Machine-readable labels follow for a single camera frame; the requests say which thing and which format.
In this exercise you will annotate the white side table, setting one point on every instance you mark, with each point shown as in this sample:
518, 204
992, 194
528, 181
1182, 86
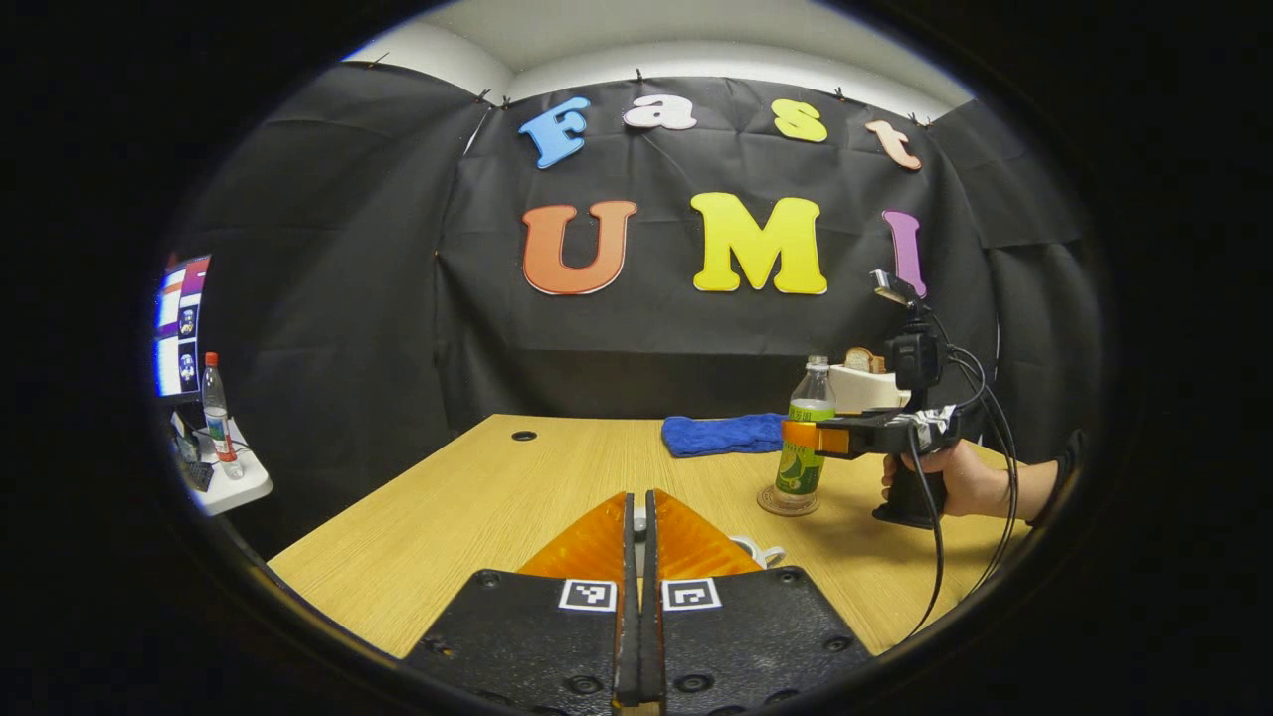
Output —
239, 487

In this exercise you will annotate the blue towel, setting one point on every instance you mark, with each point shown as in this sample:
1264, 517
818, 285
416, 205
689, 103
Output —
721, 435

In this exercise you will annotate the white teacup lid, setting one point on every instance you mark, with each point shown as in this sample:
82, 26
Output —
639, 542

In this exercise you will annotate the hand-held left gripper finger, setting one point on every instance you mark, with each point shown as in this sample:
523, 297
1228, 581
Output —
628, 646
652, 646

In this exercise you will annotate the red cap plastic bottle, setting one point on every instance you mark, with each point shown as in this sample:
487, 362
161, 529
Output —
217, 418

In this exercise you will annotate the black backdrop cloth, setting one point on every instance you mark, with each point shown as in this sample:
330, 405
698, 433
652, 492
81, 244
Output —
646, 348

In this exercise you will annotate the black keyboard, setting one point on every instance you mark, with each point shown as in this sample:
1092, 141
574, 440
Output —
197, 474

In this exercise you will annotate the bread slice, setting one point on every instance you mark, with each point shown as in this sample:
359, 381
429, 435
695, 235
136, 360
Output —
861, 359

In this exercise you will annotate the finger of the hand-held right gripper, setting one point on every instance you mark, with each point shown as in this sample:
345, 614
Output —
835, 436

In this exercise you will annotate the round brown coaster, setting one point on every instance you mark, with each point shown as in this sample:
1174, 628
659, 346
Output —
791, 505

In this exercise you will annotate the computer monitor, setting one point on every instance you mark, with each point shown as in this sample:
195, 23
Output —
179, 323

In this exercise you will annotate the white toaster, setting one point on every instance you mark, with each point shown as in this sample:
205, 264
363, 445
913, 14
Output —
860, 390

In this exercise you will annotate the green label water bottle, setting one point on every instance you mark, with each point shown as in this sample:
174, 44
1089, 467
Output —
808, 398

